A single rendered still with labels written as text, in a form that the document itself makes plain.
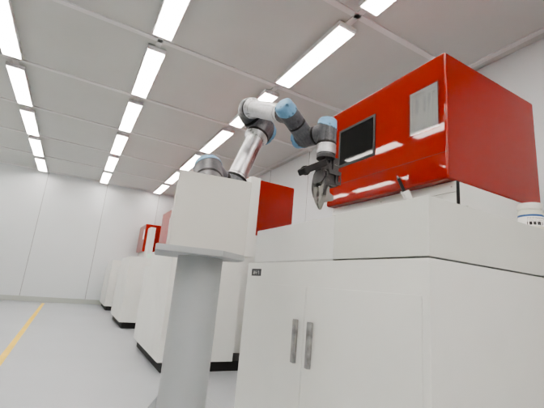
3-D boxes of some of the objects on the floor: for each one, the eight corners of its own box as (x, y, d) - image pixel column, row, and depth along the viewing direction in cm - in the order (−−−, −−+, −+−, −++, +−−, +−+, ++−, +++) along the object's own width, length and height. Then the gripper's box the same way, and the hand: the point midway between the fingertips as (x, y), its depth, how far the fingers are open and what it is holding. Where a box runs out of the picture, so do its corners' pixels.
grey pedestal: (4, 594, 80) (80, 231, 98) (54, 486, 121) (101, 244, 139) (227, 563, 94) (257, 252, 113) (205, 476, 135) (229, 259, 154)
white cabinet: (345, 444, 175) (351, 275, 193) (594, 603, 92) (563, 281, 110) (223, 465, 145) (244, 262, 163) (429, 725, 62) (424, 257, 81)
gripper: (343, 155, 135) (341, 210, 130) (329, 162, 143) (325, 214, 138) (325, 150, 131) (322, 206, 126) (311, 156, 139) (308, 210, 134)
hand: (318, 206), depth 131 cm, fingers closed
